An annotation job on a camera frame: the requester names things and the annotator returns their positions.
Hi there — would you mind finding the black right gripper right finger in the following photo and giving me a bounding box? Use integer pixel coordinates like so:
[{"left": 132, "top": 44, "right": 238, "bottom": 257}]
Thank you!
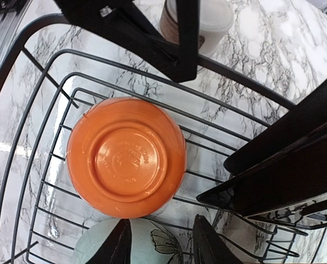
[{"left": 193, "top": 214, "right": 239, "bottom": 264}]

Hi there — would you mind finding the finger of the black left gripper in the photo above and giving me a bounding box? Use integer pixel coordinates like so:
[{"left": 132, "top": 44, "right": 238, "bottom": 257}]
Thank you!
[{"left": 56, "top": 0, "right": 200, "bottom": 83}]

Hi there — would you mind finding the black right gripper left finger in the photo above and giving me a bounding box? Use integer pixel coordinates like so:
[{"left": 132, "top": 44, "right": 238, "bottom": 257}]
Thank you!
[{"left": 88, "top": 219, "right": 132, "bottom": 264}]

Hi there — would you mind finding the light green ceramic bowl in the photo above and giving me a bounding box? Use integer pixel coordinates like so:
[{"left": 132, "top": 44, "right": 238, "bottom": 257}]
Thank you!
[{"left": 72, "top": 218, "right": 184, "bottom": 263}]

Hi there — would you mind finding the brown grey metal-lined cup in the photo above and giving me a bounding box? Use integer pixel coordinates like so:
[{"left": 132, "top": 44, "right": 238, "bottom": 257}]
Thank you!
[{"left": 159, "top": 0, "right": 234, "bottom": 57}]

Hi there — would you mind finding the white ceramic bowl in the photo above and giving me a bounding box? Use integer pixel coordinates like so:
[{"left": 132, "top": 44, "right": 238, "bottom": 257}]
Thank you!
[{"left": 66, "top": 97, "right": 187, "bottom": 218}]

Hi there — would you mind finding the black wire dish rack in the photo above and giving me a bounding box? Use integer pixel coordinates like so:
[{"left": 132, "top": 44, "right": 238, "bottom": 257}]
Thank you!
[{"left": 0, "top": 15, "right": 327, "bottom": 263}]

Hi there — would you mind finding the white square floral plate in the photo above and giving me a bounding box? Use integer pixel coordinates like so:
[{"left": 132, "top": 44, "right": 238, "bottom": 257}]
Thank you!
[{"left": 197, "top": 138, "right": 327, "bottom": 230}]

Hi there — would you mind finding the black square floral plate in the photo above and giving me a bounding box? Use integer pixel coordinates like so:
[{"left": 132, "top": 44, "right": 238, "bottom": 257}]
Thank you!
[{"left": 224, "top": 79, "right": 327, "bottom": 175}]

